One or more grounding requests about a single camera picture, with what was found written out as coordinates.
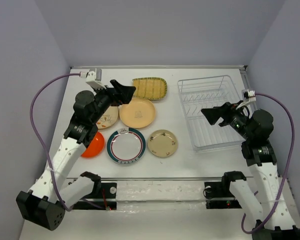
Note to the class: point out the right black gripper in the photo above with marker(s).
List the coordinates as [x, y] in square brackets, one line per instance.
[226, 110]

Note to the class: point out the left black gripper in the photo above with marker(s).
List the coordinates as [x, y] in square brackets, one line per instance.
[121, 94]

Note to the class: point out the cream plate orange pattern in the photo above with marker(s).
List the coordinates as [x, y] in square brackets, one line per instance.
[109, 118]

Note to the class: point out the plain yellow round plate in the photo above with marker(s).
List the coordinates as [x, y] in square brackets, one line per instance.
[139, 113]

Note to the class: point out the bamboo pattern tray plate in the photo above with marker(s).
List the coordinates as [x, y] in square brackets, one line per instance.
[150, 88]

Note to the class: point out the white plate green red rim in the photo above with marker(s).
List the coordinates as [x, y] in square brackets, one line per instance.
[126, 146]

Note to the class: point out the small cream floral plate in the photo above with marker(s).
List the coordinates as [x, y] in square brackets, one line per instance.
[162, 143]

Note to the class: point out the orange plastic bowl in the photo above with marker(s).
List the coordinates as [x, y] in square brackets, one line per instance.
[96, 146]

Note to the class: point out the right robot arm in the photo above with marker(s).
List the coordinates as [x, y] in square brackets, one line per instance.
[267, 210]

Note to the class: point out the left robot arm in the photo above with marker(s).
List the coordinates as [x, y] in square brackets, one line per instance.
[46, 202]

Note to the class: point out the white wire dish rack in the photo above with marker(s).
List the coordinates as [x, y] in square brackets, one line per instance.
[201, 101]

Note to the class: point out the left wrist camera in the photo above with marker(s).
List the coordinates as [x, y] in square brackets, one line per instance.
[94, 79]

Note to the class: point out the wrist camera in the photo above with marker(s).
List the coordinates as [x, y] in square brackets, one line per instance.
[248, 98]
[94, 79]

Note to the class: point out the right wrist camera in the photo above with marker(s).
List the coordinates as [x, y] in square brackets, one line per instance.
[248, 98]

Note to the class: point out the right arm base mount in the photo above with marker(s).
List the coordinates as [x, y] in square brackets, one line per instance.
[216, 198]

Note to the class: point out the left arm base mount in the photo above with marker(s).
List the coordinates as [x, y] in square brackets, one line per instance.
[103, 199]

